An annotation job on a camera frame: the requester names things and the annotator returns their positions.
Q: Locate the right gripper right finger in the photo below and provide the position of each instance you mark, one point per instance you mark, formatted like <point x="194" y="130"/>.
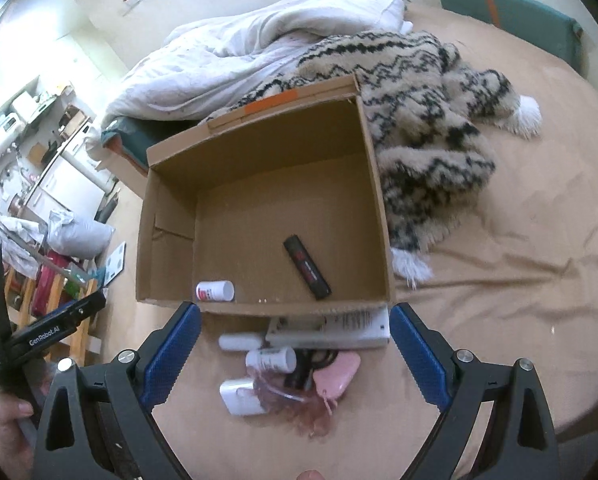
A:
<point x="520" y="440"/>

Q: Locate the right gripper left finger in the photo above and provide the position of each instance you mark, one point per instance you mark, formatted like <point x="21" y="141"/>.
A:
<point x="97" y="421"/>

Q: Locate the white wall charger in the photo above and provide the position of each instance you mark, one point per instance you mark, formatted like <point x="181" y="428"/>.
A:
<point x="240" y="398"/>

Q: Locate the white earbuds case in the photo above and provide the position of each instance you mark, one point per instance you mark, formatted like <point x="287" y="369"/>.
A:
<point x="241" y="342"/>

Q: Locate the white remote control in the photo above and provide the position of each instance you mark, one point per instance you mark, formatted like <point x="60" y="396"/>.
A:
<point x="368" y="329"/>

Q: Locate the white blue-label tube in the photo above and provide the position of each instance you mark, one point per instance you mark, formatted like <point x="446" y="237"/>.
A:
<point x="275" y="360"/>

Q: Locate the person's left hand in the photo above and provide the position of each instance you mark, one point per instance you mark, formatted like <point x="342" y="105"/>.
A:
<point x="16" y="454"/>

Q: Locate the red bag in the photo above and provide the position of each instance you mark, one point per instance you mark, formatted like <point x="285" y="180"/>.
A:
<point x="45" y="280"/>

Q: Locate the wooden stair railing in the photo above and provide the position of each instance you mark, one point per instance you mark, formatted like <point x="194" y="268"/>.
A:
<point x="23" y="255"/>

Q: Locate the grey plastic bag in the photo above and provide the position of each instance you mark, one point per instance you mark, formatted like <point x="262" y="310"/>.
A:
<point x="76" y="236"/>

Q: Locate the white bathroom scale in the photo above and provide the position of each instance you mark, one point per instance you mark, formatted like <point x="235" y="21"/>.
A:
<point x="114" y="264"/>

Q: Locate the pink heart-shaped case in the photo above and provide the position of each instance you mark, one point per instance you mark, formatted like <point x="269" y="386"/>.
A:
<point x="332" y="381"/>

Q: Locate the small white red-label bottle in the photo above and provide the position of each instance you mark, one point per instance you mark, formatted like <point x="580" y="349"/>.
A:
<point x="215" y="291"/>

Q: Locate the black red lighter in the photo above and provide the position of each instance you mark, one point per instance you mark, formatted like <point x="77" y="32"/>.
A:
<point x="307" y="268"/>

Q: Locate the white kitchen appliance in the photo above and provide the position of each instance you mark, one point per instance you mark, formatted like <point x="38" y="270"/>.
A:
<point x="10" y="129"/>

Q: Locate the teal orange-edged mattress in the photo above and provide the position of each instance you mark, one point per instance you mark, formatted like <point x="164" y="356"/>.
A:
<point x="126" y="140"/>

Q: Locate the brown cardboard box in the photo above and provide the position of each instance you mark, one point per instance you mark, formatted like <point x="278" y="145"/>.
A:
<point x="222" y="197"/>

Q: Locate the beige black patterned blanket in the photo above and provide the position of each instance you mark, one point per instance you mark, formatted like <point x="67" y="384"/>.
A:
<point x="422" y="103"/>

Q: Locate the white duvet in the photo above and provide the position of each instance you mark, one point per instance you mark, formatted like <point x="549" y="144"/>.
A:
<point x="209" y="64"/>

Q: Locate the teal cushion orange stripe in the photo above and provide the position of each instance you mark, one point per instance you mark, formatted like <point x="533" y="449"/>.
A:
<point x="531" y="21"/>

